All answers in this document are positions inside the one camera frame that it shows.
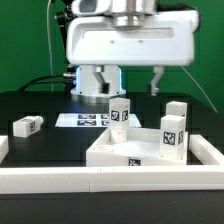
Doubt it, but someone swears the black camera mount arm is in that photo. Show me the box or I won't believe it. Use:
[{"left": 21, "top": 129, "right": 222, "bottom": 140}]
[{"left": 55, "top": 0, "right": 76, "bottom": 78}]

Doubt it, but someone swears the thin white cable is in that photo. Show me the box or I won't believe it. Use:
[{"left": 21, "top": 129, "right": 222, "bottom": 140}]
[{"left": 45, "top": 0, "right": 56, "bottom": 92}]

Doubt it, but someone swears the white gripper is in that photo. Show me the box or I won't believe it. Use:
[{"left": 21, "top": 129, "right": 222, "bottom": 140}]
[{"left": 66, "top": 10, "right": 196, "bottom": 96}]

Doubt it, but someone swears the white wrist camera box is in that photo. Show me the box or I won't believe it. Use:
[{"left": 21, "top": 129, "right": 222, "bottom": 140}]
[{"left": 71, "top": 0, "right": 112, "bottom": 17}]

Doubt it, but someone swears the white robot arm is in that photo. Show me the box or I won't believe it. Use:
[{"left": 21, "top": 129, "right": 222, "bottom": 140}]
[{"left": 66, "top": 0, "right": 199, "bottom": 103}]

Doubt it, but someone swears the white marker sheet with tags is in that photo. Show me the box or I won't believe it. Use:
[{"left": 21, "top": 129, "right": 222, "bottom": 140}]
[{"left": 55, "top": 113, "right": 141, "bottom": 127}]

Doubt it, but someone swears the black cable bundle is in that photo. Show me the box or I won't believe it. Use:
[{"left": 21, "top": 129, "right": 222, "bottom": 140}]
[{"left": 17, "top": 73, "right": 77, "bottom": 93}]

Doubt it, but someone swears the white square table top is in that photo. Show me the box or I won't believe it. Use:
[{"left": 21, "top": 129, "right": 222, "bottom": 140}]
[{"left": 86, "top": 128, "right": 188, "bottom": 167}]

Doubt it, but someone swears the white U-shaped fence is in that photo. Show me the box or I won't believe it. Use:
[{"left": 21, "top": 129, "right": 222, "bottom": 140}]
[{"left": 0, "top": 134, "right": 224, "bottom": 195}]

